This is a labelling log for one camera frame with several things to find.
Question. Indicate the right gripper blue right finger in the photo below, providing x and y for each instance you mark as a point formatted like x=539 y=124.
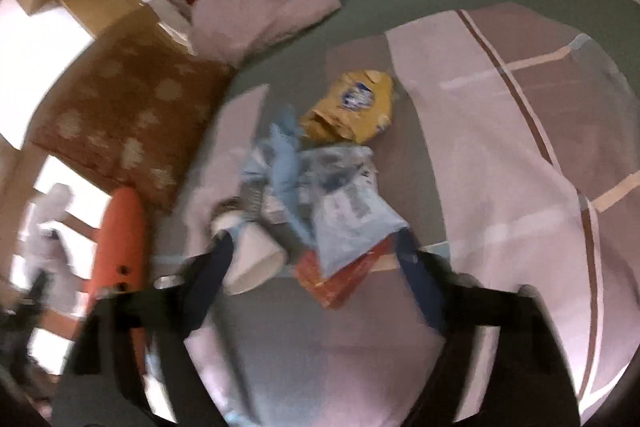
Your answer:
x=421 y=273

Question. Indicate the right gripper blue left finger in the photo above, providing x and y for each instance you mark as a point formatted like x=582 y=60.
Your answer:
x=202 y=278

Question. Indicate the white plastic bag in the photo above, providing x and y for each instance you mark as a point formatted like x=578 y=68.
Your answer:
x=44 y=250

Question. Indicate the white blue paper cup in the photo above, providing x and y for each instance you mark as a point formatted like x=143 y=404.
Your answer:
x=257 y=257

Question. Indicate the white small box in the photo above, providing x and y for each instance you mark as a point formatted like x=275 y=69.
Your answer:
x=270 y=207

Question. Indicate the red cigarette pack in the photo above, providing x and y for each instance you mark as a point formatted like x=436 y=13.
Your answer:
x=333 y=292

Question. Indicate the orange carrot plush pillow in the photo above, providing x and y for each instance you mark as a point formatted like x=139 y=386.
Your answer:
x=120 y=260

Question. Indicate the blue crumpled plastic glove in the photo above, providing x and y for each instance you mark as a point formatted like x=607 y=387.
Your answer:
x=277 y=162

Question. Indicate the light blue printed packet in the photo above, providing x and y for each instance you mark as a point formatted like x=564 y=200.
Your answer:
x=348 y=214

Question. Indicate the pink grey striped blanket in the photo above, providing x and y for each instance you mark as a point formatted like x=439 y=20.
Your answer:
x=514 y=148

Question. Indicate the brown floral cushion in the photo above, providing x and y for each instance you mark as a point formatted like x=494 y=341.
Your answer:
x=131 y=110

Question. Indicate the yellow snack wrapper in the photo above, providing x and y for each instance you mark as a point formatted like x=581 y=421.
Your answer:
x=358 y=106

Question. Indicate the pink pillow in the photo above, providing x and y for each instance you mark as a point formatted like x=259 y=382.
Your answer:
x=230 y=31

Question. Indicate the green bed sheet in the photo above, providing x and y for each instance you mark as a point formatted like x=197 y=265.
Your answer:
x=400 y=6

